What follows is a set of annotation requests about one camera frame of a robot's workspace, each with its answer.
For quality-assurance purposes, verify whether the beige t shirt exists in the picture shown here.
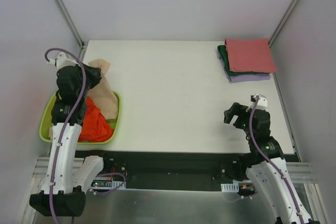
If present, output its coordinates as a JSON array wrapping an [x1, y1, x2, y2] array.
[[88, 59, 119, 120]]

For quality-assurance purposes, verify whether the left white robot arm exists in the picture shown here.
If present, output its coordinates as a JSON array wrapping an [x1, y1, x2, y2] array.
[[29, 65, 111, 222]]

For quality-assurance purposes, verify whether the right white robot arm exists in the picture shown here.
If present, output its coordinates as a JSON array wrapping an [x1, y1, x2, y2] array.
[[224, 100, 316, 223]]

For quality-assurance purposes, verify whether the folded lavender t shirt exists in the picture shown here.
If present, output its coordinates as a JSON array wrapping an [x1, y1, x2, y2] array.
[[223, 64, 270, 83]]

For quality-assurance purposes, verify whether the green plastic basin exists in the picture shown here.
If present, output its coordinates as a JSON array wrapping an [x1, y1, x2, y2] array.
[[39, 92, 121, 145]]

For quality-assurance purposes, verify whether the folded red t shirt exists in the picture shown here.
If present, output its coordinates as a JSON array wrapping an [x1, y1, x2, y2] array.
[[225, 38, 278, 73]]

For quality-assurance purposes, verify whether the orange t shirt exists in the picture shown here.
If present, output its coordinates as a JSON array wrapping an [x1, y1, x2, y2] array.
[[78, 98, 114, 143]]

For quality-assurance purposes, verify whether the folded dark green t shirt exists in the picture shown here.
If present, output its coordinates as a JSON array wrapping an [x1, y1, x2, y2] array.
[[217, 45, 268, 76]]

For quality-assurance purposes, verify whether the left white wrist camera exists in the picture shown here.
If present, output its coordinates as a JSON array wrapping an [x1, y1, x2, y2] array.
[[48, 52, 78, 70]]

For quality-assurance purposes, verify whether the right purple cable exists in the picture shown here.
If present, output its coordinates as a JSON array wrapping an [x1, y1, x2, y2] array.
[[246, 95, 305, 224]]

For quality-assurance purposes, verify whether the left aluminium frame post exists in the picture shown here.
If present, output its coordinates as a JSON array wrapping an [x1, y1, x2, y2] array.
[[54, 0, 86, 49]]

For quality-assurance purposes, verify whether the aluminium frame post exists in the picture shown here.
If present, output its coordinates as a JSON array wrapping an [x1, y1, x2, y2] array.
[[268, 0, 301, 48], [54, 0, 86, 49]]

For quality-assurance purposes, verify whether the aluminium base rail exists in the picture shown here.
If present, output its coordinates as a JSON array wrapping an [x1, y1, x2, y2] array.
[[32, 157, 318, 184]]

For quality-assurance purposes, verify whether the right white cable duct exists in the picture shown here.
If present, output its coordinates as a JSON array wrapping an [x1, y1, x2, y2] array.
[[220, 183, 239, 193]]

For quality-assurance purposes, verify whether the white cable duct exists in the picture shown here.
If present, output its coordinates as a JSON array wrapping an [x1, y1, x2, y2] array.
[[220, 183, 239, 193], [91, 180, 126, 190]]

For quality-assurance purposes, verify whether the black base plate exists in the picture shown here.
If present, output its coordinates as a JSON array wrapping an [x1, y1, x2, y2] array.
[[86, 150, 260, 190]]

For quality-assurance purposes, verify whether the left white cable duct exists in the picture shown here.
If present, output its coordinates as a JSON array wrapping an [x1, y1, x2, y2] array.
[[91, 180, 126, 190]]

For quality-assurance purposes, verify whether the right aluminium frame post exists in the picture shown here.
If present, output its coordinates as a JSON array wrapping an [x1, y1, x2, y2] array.
[[268, 0, 301, 48]]

